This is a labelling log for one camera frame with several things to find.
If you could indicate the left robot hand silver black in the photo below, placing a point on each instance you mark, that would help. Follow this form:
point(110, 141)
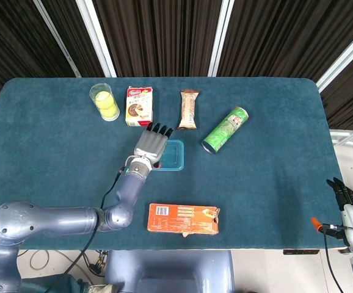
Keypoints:
point(149, 145)

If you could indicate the blue container lid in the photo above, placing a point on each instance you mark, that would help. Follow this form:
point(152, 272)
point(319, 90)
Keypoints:
point(173, 155)

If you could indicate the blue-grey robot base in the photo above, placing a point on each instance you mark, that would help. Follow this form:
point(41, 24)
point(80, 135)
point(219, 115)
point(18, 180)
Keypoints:
point(167, 271)

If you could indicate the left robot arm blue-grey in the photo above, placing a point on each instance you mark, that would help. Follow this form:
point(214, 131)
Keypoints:
point(57, 218)

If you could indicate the white red cake box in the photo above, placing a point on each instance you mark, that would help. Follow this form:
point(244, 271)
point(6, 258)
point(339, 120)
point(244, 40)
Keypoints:
point(139, 107)

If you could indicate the orange cardboard biscuit box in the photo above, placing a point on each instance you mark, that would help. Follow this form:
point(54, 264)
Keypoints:
point(182, 218)

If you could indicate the yellow tennis ball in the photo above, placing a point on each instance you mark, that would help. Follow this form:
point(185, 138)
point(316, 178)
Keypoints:
point(103, 99)
point(110, 113)

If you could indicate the brown snack bar wrapper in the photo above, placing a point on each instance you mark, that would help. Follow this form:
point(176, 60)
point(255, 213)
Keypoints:
point(188, 110)

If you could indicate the black table control panel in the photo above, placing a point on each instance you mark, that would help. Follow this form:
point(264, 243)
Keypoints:
point(301, 251)

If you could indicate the clear tennis ball tube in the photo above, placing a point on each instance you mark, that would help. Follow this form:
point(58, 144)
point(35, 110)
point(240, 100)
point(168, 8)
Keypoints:
point(94, 91)

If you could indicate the green chips can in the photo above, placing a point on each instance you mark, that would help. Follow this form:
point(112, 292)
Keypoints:
point(225, 129)

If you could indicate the teal table cloth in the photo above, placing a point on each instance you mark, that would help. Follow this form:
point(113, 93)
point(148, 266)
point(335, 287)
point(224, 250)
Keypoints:
point(57, 137)

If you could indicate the dark brown pleated curtain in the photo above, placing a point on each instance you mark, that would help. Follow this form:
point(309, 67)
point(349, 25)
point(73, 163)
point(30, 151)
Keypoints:
point(164, 36)

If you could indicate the person's beige shoe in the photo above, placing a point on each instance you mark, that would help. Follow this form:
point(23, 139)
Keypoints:
point(101, 288)

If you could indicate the person's leg in jeans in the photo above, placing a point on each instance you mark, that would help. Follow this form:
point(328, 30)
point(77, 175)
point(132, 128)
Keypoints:
point(42, 284)

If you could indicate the white metal rack frame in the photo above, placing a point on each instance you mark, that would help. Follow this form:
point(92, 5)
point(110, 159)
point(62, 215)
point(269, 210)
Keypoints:
point(350, 135)

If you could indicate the white frame post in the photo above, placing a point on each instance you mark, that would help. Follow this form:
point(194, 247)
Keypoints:
point(344, 55)
point(222, 36)
point(95, 36)

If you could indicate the thin grey frame post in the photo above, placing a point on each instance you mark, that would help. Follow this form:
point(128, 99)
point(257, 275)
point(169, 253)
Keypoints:
point(56, 36)

